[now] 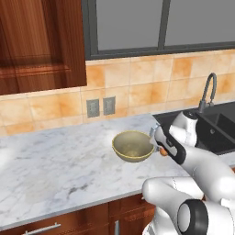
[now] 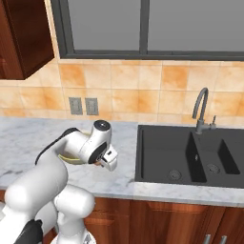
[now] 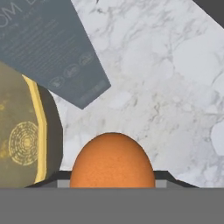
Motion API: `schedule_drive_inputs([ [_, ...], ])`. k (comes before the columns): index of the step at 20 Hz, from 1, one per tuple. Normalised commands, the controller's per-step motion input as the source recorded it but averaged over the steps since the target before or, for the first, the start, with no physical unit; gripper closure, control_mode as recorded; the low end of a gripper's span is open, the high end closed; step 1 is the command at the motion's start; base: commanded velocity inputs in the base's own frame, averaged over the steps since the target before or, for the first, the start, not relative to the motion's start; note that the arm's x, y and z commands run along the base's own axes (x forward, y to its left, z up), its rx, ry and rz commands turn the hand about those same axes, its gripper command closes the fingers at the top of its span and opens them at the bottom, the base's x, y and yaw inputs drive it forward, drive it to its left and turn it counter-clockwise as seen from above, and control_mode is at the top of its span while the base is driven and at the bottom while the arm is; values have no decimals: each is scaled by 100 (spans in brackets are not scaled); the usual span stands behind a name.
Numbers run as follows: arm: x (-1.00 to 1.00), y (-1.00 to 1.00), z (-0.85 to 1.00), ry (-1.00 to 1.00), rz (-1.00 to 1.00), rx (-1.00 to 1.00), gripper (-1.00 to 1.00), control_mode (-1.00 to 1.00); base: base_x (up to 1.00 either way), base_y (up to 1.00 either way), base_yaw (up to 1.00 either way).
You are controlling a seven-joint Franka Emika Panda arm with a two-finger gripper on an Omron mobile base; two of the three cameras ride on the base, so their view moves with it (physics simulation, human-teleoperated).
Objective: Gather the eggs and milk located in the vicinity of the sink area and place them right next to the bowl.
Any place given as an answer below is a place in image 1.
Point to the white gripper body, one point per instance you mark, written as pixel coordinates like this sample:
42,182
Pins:
159,138

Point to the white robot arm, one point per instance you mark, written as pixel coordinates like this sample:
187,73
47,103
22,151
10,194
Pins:
211,171

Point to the olive green bowl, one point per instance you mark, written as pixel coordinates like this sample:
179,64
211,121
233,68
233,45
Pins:
132,147

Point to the black sink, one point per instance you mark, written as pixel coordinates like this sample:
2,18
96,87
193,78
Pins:
220,128

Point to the brown egg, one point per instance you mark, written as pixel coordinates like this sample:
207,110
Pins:
163,152

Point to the narrow brown drawer front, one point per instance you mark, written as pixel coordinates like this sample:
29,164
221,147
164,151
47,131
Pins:
128,206

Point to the grey curved tap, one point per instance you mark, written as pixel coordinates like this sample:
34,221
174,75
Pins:
210,82

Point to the brown lower cupboard door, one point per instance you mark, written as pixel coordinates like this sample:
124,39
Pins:
134,226

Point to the grey framed window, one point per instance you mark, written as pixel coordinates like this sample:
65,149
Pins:
131,24

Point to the wide brown drawer front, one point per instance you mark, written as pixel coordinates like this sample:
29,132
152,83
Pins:
73,221

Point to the brown wooden cupboard door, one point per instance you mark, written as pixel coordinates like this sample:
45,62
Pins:
39,42

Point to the grey wall socket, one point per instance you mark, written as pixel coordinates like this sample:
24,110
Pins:
109,106
93,108

